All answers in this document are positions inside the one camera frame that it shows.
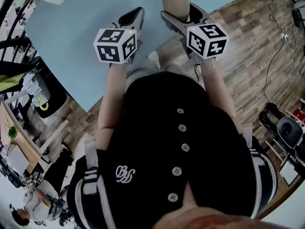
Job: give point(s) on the white board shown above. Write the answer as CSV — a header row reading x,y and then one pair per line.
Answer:
x,y
289,173

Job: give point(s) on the wooden desk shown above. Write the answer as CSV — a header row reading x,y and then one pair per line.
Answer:
x,y
21,137

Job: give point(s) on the person's right forearm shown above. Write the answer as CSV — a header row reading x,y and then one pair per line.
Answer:
x,y
218,87

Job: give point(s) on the person's black buttoned shirt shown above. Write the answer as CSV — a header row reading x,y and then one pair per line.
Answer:
x,y
166,151

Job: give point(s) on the light blue table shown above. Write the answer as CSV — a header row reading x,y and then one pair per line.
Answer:
x,y
71,44

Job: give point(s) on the person's left forearm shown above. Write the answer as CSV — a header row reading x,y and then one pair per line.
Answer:
x,y
112,94

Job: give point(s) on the person's shoe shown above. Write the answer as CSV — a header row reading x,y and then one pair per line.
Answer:
x,y
154,57

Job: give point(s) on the yellow-green cloth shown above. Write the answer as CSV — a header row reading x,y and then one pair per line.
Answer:
x,y
10,82

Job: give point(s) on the white power strip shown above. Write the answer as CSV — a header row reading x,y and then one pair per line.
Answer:
x,y
284,35

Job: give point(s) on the red box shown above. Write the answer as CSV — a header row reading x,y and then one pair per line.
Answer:
x,y
299,113

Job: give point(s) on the black and grey chair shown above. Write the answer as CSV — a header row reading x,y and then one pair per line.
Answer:
x,y
289,130

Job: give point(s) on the black metal rack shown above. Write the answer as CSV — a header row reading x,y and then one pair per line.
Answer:
x,y
14,37

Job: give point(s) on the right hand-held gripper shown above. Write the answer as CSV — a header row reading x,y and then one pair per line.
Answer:
x,y
205,40

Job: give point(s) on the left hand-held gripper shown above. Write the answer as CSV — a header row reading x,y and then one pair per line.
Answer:
x,y
112,46

